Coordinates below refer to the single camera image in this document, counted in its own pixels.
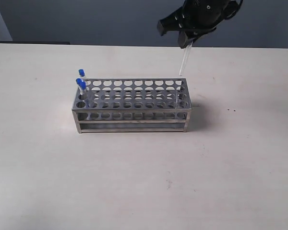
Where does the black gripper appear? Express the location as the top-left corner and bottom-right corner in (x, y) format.
(157, 0), (242, 49)

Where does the blue-capped tube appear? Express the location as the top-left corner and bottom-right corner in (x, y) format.
(179, 43), (192, 77)
(76, 78), (83, 95)
(79, 81), (90, 108)
(78, 69), (87, 81)

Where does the stainless steel test tube rack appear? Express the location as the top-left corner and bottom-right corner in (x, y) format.
(72, 78), (192, 133)

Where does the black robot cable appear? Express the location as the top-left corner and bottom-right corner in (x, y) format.
(224, 0), (244, 21)

